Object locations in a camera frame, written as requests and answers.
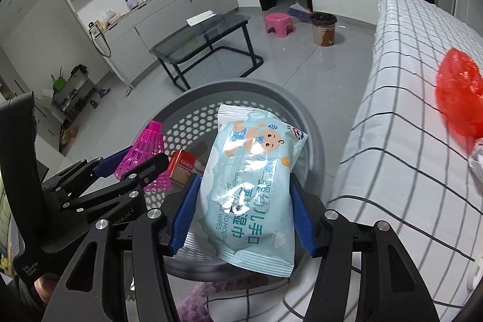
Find person's left hand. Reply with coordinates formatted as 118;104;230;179
34;275;59;308

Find grey perforated plastic basket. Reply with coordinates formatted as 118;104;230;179
141;78;326;283

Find black glass table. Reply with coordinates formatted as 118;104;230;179
150;13;264;92

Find red toothpaste box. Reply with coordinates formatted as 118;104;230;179
167;149;206;189

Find light blue wet wipes packet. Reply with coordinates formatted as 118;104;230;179
184;104;309;278

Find beige bag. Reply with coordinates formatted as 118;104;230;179
100;10;123;26

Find pink plastic shuttlecock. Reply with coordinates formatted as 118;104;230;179
114;120;173;193

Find pink plastic stool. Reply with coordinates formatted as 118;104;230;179
264;13;297;36

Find cardboard box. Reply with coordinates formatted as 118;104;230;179
58;124;80;153

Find red plastic bag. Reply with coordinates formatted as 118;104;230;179
436;47;483;139

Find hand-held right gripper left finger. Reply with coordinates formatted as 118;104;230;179
43;174;202;322

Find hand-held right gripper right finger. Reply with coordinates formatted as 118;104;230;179
290;177;440;322

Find brown patterned waste bin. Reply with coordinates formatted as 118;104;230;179
310;11;337;47

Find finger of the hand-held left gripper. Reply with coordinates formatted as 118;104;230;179
41;146;133;201
59;153;170;212

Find purple fuzzy cloth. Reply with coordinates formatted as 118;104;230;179
177;282;219;322

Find metal shoe rack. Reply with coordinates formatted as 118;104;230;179
49;65;101;119

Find black cable loop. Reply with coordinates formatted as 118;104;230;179
88;22;113;59

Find white flat box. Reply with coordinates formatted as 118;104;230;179
186;10;217;26

